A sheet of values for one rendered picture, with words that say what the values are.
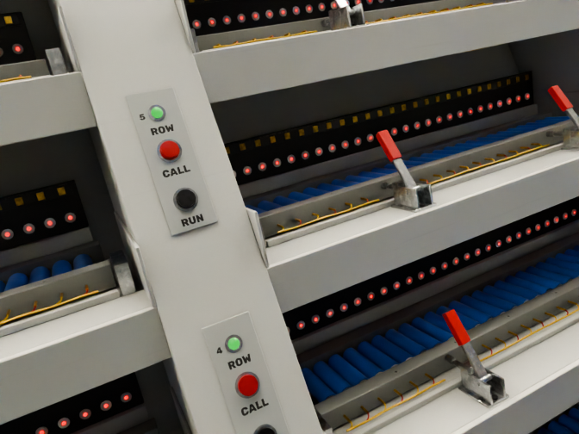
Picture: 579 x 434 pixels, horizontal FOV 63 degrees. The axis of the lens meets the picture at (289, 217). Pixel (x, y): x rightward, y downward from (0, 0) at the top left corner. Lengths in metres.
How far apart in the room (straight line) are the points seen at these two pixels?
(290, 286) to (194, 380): 0.11
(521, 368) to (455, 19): 0.39
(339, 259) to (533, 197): 0.25
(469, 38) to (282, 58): 0.24
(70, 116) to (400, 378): 0.40
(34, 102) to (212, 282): 0.20
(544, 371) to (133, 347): 0.41
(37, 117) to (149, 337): 0.20
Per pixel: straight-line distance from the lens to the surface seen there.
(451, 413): 0.52
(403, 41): 0.56
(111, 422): 0.57
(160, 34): 0.46
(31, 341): 0.41
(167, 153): 0.41
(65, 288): 0.46
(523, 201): 0.58
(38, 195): 0.56
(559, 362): 0.60
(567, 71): 0.89
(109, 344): 0.40
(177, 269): 0.39
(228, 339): 0.40
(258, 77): 0.47
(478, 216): 0.54
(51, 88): 0.44
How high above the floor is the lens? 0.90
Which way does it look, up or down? 5 degrees up
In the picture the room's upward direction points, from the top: 19 degrees counter-clockwise
